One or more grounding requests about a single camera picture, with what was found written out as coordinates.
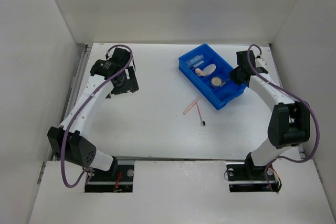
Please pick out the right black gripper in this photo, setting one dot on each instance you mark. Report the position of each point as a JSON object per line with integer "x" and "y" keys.
{"x": 233, "y": 76}

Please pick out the pink thick makeup stick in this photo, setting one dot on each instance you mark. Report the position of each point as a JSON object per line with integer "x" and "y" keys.
{"x": 191, "y": 105}

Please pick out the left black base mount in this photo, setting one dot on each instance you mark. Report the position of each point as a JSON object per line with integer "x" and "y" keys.
{"x": 120, "y": 180}

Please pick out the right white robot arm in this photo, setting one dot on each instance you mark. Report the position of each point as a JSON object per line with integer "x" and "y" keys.
{"x": 289, "y": 124}

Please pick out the clear plastic bottle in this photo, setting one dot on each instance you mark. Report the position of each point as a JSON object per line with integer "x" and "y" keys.
{"x": 194, "y": 60}

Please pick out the thin pink mascara brush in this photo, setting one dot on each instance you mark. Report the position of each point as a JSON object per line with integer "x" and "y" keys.
{"x": 200, "y": 115}

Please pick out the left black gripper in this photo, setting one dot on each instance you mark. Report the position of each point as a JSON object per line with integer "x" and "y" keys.
{"x": 129, "y": 85}

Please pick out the small white black-capped bottle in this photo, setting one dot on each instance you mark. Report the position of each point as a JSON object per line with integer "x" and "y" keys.
{"x": 196, "y": 64}

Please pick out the round compact powder jar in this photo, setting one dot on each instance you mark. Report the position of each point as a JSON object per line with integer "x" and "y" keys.
{"x": 216, "y": 82}

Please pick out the beige makeup sponge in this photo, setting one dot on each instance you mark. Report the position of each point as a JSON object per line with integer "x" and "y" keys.
{"x": 199, "y": 72}

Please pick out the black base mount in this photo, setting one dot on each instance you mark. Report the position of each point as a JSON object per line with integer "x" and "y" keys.
{"x": 239, "y": 181}
{"x": 120, "y": 180}

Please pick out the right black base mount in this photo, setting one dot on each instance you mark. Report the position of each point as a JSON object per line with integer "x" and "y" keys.
{"x": 239, "y": 181}

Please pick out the blue plastic organizer bin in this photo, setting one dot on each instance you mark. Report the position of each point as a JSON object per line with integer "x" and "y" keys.
{"x": 220, "y": 96}

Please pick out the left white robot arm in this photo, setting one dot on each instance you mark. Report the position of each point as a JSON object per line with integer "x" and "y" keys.
{"x": 69, "y": 141}

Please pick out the round white powder puff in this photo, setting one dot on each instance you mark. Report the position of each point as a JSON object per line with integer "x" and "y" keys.
{"x": 208, "y": 70}

